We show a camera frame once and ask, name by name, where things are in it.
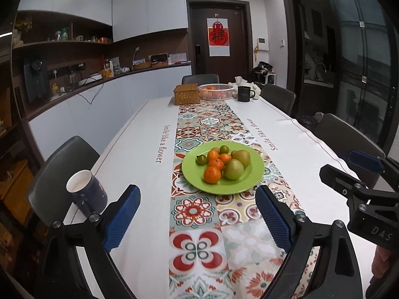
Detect yellow-green pear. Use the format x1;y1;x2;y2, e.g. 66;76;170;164
231;150;251;168

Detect green apple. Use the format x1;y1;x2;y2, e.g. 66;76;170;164
223;159;244;180

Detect small orange mandarin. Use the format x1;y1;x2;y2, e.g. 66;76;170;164
218;153;232;165

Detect small green tomato back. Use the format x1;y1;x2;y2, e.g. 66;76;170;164
219;145;229;154

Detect small green tomato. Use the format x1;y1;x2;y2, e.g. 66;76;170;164
219;145;229;154
196;154;208;165

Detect orange mandarin back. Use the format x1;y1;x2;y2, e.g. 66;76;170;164
207;150;219;161

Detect small green tomato front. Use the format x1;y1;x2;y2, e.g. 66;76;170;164
196;154;208;165

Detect white kitchen counter cabinet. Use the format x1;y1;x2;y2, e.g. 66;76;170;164
28;64;191;160

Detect person's right hand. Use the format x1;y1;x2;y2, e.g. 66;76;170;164
371;246;392;279

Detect grey chair right near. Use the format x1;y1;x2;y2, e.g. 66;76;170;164
313;113;386;188

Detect grey chair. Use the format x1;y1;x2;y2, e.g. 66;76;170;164
260;84;296;115
313;113;386;188
28;136;100;226

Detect grey chair left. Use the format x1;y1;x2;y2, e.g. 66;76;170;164
28;136;100;226

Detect dark blue mug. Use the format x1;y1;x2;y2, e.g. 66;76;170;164
66;170;107;218

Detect grey chair right far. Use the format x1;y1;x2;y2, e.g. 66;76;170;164
260;84;296;115

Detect patterned table runner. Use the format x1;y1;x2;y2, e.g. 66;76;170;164
169;100;302;298

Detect black bag on stool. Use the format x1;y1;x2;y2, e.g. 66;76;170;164
250;61;275;85

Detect black mug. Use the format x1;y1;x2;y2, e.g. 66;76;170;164
237;86;256;103

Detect white tissue cloth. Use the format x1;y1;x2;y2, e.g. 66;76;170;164
228;76;261;100

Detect white intercom panel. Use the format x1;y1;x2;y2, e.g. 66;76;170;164
256;37;269;51

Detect green plate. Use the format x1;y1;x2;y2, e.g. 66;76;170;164
181;141;264;195

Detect dark brown door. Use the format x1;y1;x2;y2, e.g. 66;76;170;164
187;0;254;83

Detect grey chair table end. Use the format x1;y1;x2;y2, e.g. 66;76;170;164
181;74;220;86

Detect red fu calendar poster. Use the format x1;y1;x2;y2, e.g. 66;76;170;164
206;18;230;57

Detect wicker basket box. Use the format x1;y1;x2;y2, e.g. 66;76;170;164
174;83;200;105

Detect black water dispenser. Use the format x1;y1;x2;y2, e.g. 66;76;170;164
24;60;50;103

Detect white desk lamp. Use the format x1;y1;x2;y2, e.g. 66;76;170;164
132;47;140;66

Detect white upper cabinets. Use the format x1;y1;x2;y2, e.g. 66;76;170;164
18;0;188;41

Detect black cable on cabinet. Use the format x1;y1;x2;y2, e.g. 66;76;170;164
76;81;106;104

